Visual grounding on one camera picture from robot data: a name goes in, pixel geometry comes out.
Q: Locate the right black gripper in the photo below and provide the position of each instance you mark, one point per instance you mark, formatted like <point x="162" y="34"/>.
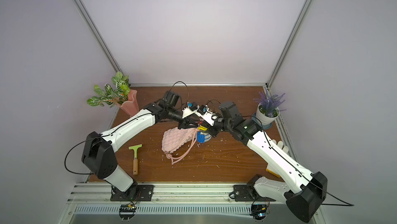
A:
<point x="212" y="128"/>

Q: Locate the small plush toy decoration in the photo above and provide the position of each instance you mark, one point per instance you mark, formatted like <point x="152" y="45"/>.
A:
<point x="203" y="134"/>

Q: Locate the small circuit board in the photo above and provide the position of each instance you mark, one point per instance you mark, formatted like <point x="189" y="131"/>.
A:
<point x="127" y="212"/>
<point x="259" y="211"/>

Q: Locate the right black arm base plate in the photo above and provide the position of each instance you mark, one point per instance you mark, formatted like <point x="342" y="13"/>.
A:
<point x="245" y="193"/>

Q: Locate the white pot with lavender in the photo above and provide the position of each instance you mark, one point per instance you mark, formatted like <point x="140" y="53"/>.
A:
<point x="268" y="107"/>

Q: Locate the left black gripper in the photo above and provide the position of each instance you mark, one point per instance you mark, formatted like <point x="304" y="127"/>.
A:
<point x="188" y="121"/>

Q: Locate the aluminium front rail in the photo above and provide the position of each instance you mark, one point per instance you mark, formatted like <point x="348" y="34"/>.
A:
<point x="167" y="193"/>

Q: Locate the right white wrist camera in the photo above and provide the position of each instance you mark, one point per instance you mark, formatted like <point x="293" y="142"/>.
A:
<point x="207" y="115"/>

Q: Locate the pink vase with green leaves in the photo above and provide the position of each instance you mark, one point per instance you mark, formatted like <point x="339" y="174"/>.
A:
<point x="121" y="95"/>

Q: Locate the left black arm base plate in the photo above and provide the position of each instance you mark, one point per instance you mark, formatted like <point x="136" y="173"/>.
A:
<point x="144" y="192"/>

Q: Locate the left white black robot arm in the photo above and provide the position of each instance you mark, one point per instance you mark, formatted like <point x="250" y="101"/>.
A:
<point x="99" y="149"/>

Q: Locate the left small circuit board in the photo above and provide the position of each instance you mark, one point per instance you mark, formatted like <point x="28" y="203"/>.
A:
<point x="127" y="212"/>

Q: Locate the right small circuit board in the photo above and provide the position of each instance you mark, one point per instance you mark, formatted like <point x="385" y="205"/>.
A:
<point x="259" y="211"/>

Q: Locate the green scraper with wooden handle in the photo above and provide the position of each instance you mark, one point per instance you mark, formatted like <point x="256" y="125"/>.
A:
<point x="135" y="160"/>

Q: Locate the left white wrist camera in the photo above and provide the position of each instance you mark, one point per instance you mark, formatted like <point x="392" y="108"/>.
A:
<point x="190" y="109"/>

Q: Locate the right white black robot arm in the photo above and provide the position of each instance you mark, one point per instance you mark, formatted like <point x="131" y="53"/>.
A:
<point x="302" y="190"/>

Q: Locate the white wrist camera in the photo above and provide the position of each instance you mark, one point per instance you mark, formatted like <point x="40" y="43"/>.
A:
<point x="190" y="109"/>
<point x="207" y="115"/>

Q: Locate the pink knitted bag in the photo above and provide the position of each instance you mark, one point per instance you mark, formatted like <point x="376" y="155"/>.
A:
<point x="175" y="138"/>

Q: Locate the white glove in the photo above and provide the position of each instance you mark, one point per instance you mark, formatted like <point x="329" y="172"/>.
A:
<point x="281" y="145"/>

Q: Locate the teal saucer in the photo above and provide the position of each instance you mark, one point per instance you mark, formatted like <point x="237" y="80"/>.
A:
<point x="266" y="126"/>

